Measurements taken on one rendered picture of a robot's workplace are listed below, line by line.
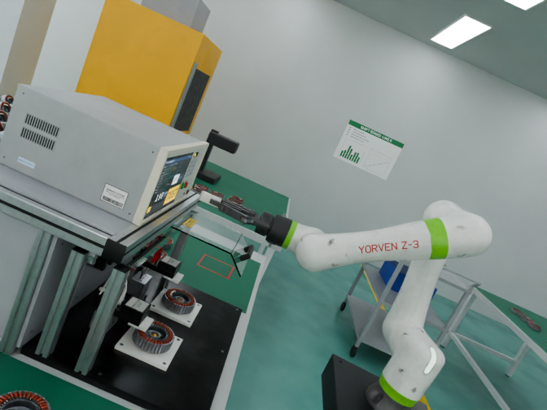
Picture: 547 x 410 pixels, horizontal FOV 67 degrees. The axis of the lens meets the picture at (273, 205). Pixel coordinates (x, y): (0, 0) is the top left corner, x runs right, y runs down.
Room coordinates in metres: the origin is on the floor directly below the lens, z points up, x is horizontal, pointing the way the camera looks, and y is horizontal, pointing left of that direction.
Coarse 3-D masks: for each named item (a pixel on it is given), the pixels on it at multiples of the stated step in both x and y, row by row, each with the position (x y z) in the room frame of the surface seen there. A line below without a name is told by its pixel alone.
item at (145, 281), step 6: (138, 276) 1.28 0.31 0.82; (144, 276) 1.30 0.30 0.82; (150, 276) 1.31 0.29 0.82; (132, 282) 1.24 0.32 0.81; (138, 282) 1.24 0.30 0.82; (144, 282) 1.26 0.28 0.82; (150, 282) 1.32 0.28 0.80; (132, 288) 1.24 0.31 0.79; (138, 288) 1.25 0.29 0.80; (144, 288) 1.26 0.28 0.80; (132, 294) 1.24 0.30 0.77; (138, 294) 1.25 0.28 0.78
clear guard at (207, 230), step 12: (192, 216) 1.37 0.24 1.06; (204, 216) 1.43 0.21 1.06; (180, 228) 1.21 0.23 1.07; (192, 228) 1.26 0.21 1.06; (204, 228) 1.31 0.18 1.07; (216, 228) 1.36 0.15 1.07; (228, 228) 1.42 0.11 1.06; (204, 240) 1.20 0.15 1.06; (216, 240) 1.25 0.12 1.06; (228, 240) 1.30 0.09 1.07; (240, 240) 1.37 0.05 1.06; (228, 252) 1.20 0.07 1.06; (240, 252) 1.30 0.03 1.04; (240, 264) 1.25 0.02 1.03; (240, 276) 1.20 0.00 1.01
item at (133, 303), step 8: (96, 304) 1.00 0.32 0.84; (128, 304) 1.02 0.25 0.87; (136, 304) 1.04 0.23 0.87; (144, 304) 1.05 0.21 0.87; (120, 312) 1.01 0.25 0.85; (128, 312) 1.01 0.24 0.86; (136, 312) 1.01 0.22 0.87; (144, 312) 1.02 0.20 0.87; (128, 320) 1.01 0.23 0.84; (136, 320) 1.01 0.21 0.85; (144, 320) 1.05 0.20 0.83; (152, 320) 1.07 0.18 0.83; (136, 328) 1.01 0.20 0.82; (144, 328) 1.01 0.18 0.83
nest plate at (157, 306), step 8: (160, 296) 1.29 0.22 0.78; (152, 304) 1.22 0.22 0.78; (160, 304) 1.25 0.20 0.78; (200, 304) 1.36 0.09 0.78; (160, 312) 1.21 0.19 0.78; (168, 312) 1.22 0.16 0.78; (192, 312) 1.28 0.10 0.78; (176, 320) 1.21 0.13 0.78; (184, 320) 1.22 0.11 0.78; (192, 320) 1.24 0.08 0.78
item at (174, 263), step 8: (136, 256) 1.25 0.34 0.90; (152, 256) 1.30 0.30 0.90; (168, 256) 1.31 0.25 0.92; (144, 264) 1.25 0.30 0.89; (152, 264) 1.25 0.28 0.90; (160, 264) 1.25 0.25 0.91; (168, 264) 1.25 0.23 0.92; (176, 264) 1.27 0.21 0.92; (144, 272) 1.26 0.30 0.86; (160, 272) 1.25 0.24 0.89; (168, 272) 1.25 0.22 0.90; (176, 272) 1.27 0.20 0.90; (176, 280) 1.25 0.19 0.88
